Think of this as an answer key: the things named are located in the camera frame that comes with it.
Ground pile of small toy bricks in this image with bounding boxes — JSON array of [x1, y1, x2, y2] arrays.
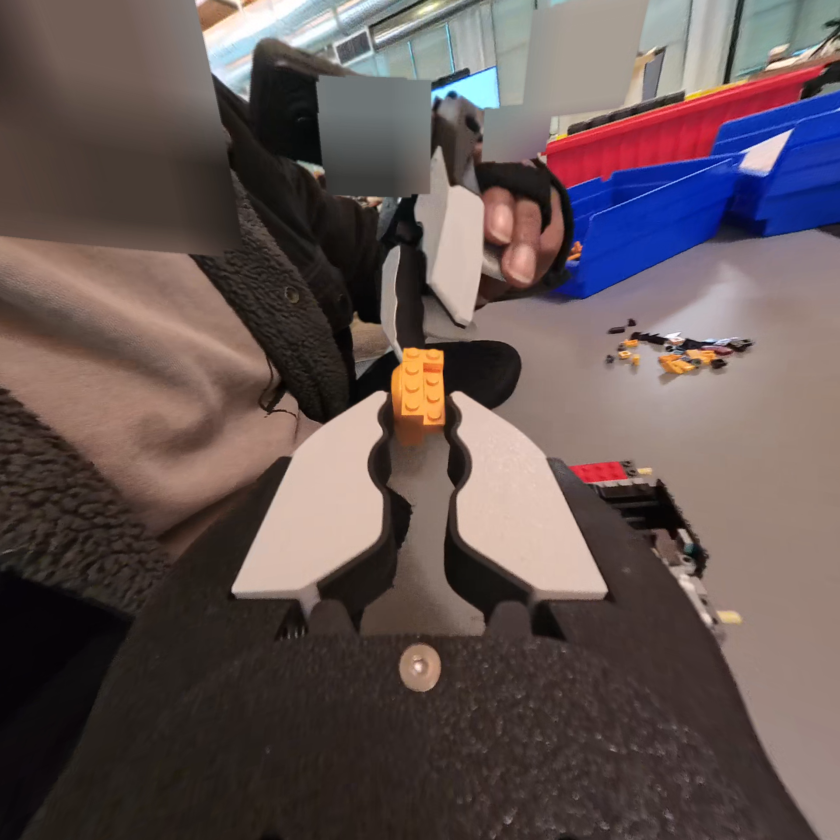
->
[[604, 318, 754, 375]]

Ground flat screen monitor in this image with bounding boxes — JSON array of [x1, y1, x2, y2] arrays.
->
[[432, 66, 500, 109]]

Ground person's beige hoodie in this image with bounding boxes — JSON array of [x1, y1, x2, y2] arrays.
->
[[0, 236, 309, 546]]

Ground grey desk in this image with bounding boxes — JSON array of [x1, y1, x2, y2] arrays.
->
[[354, 223, 840, 840]]

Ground partly built brick car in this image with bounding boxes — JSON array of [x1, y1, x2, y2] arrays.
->
[[568, 459, 744, 641]]

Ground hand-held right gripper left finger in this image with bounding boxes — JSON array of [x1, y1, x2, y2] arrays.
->
[[231, 391, 400, 618]]

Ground orange toy brick assembly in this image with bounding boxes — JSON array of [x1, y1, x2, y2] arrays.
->
[[390, 348, 448, 446]]

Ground red plastic bin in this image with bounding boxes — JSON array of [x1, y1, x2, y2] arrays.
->
[[545, 62, 828, 188]]

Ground person's black fleece jacket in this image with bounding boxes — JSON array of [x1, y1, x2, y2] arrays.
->
[[0, 75, 395, 618]]

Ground silver ventilation duct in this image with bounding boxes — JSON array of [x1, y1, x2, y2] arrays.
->
[[203, 0, 460, 67]]

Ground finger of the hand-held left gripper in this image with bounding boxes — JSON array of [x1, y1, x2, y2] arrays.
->
[[425, 146, 488, 330], [379, 248, 421, 364]]

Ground white paper sheet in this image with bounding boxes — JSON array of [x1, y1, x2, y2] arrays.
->
[[742, 130, 795, 175]]

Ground nested blue plastic bins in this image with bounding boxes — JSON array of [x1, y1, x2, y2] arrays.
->
[[712, 88, 840, 237]]

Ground blue plastic bin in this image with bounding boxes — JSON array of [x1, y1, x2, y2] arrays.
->
[[545, 154, 739, 299]]

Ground person's left hand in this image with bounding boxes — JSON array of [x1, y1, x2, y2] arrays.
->
[[476, 159, 576, 307]]

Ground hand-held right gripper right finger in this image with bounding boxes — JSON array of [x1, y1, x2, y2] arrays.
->
[[444, 391, 611, 608]]

